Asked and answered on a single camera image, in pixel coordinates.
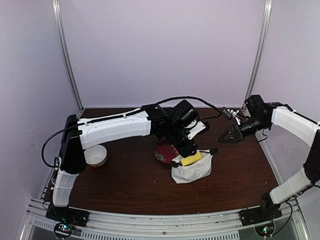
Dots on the right aluminium frame post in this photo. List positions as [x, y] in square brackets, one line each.
[263, 35]

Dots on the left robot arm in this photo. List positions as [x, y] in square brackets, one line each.
[178, 125]

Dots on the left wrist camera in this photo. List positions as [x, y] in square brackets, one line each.
[196, 127]

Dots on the red floral plate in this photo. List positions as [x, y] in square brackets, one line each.
[165, 152]

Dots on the yellow sponge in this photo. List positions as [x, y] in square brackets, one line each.
[191, 159]

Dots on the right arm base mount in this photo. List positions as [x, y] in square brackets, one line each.
[257, 215]

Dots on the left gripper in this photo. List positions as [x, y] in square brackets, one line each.
[186, 151]

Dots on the white zipper pouch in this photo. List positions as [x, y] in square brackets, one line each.
[198, 170]

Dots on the left aluminium frame post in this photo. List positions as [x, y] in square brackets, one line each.
[65, 53]

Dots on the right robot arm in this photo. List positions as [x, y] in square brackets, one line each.
[294, 145]

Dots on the front aluminium rail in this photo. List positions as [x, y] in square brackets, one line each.
[224, 225]

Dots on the white ceramic bowl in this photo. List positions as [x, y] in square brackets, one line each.
[96, 156]

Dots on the aluminium frame post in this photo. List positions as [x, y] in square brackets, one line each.
[263, 35]
[65, 53]

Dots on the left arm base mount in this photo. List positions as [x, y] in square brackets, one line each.
[70, 216]

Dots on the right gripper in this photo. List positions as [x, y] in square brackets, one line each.
[236, 133]

